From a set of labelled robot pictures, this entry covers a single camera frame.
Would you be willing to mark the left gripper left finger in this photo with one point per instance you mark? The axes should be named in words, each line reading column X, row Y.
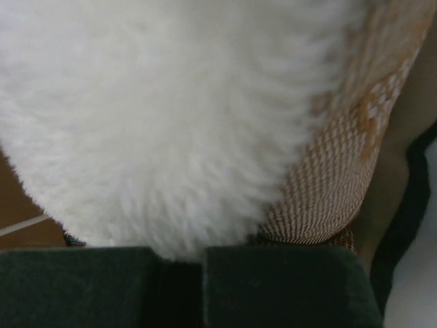
column 78, row 287

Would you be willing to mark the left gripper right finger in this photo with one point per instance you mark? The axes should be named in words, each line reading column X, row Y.
column 287, row 286

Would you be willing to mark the beige fabric pet tent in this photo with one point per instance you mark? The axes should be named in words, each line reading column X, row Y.
column 392, row 191

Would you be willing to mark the pink patterned pillow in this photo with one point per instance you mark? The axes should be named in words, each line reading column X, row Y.
column 187, row 119

